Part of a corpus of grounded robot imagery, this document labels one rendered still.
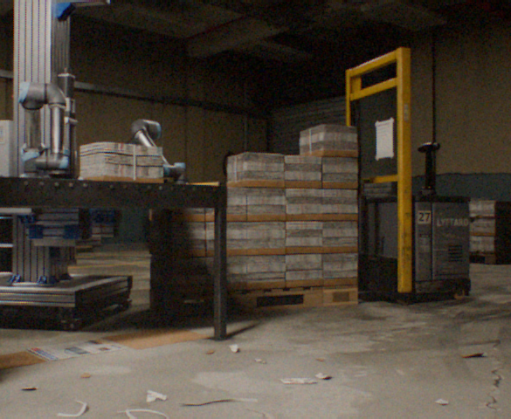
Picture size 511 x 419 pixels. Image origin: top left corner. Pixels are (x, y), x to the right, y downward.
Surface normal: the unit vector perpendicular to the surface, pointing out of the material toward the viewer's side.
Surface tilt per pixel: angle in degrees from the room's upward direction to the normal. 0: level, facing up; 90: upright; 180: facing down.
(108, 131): 90
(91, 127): 90
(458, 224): 90
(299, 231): 90
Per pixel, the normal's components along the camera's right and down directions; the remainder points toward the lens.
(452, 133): -0.75, -0.01
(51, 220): -0.18, -0.01
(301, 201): 0.37, -0.02
